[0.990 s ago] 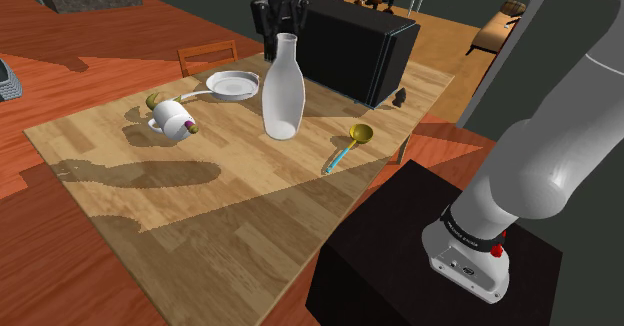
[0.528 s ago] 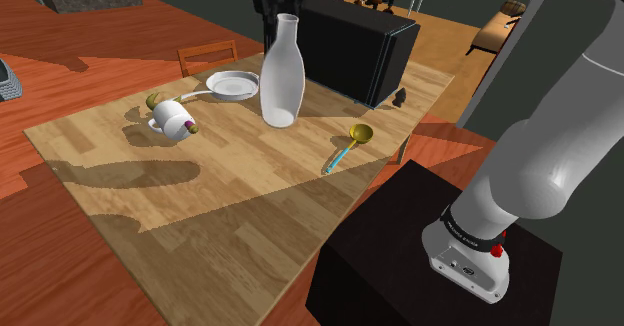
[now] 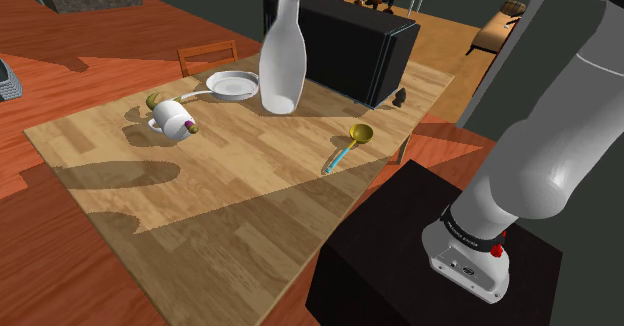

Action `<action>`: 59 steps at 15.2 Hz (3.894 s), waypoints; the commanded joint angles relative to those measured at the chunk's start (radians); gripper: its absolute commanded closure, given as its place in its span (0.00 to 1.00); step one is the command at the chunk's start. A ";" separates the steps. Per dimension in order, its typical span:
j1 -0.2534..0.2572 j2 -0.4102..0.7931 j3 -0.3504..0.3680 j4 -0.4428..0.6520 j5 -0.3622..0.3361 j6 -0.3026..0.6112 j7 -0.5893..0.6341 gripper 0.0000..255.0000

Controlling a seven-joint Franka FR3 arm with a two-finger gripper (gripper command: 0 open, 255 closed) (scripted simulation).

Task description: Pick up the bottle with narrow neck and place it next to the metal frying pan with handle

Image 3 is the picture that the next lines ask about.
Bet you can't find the black box appliance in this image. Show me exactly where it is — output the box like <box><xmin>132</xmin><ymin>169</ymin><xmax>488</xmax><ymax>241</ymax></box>
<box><xmin>298</xmin><ymin>0</ymin><xmax>422</xmax><ymax>110</ymax></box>

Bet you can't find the black robot stand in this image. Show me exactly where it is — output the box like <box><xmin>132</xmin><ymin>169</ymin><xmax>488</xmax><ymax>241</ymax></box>
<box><xmin>305</xmin><ymin>159</ymin><xmax>564</xmax><ymax>326</ymax></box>

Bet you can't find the wooden chair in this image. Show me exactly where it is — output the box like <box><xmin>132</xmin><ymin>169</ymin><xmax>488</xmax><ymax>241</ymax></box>
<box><xmin>176</xmin><ymin>39</ymin><xmax>240</xmax><ymax>79</ymax></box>

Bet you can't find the grey basket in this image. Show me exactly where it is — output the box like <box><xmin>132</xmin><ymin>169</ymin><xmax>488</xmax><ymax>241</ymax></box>
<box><xmin>0</xmin><ymin>57</ymin><xmax>24</xmax><ymax>103</ymax></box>

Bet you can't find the wooden table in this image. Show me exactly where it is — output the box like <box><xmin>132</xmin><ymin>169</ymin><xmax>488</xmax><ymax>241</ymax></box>
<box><xmin>23</xmin><ymin>51</ymin><xmax>456</xmax><ymax>326</ymax></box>

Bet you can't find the tan sofa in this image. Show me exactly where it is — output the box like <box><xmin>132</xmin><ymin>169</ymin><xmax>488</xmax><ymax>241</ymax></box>
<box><xmin>465</xmin><ymin>0</ymin><xmax>528</xmax><ymax>57</ymax></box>

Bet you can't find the yellow ladle with blue handle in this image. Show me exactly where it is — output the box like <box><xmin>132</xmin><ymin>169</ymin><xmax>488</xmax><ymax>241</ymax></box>
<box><xmin>324</xmin><ymin>123</ymin><xmax>375</xmax><ymax>176</ymax></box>

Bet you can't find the white mug with horns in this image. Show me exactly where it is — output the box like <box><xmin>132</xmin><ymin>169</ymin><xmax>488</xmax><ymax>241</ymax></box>
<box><xmin>145</xmin><ymin>92</ymin><xmax>200</xmax><ymax>142</ymax></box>

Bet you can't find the white frying pan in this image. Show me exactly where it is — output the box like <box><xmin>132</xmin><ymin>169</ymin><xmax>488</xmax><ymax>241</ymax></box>
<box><xmin>174</xmin><ymin>70</ymin><xmax>261</xmax><ymax>103</ymax></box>

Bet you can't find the white glass bottle vase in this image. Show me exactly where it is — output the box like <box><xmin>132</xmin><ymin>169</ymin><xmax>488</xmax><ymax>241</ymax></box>
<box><xmin>258</xmin><ymin>0</ymin><xmax>308</xmax><ymax>116</ymax></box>

